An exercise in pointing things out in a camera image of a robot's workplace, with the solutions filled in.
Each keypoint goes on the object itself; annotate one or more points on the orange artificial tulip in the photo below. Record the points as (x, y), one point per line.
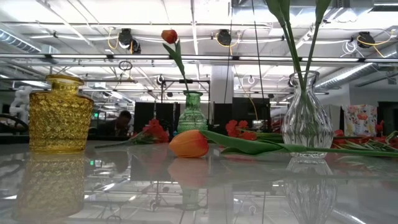
(189, 143)
(169, 36)

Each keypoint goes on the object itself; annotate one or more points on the yellow textured glass vase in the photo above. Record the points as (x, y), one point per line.
(59, 118)

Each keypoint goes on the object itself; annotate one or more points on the white robot figure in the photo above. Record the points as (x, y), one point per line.
(21, 102)

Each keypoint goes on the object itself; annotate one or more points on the black partition panel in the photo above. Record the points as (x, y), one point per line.
(146, 115)
(245, 109)

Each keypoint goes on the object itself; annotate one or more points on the clear ribbed glass vase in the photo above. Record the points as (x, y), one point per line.
(308, 124)

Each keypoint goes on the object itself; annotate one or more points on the person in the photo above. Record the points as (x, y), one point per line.
(119, 124)

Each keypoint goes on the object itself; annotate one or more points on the ceiling light strip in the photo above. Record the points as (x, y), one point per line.
(192, 57)

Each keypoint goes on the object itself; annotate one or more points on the green glass vase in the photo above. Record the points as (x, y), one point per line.
(192, 118)

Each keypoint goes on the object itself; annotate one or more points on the silver ventilation duct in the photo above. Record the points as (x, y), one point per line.
(351, 73)

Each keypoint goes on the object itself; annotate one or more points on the floral patterned cloth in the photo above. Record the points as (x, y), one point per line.
(359, 115)

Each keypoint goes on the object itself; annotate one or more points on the red artificial flower bunch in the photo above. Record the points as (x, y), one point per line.
(155, 129)
(231, 126)
(339, 133)

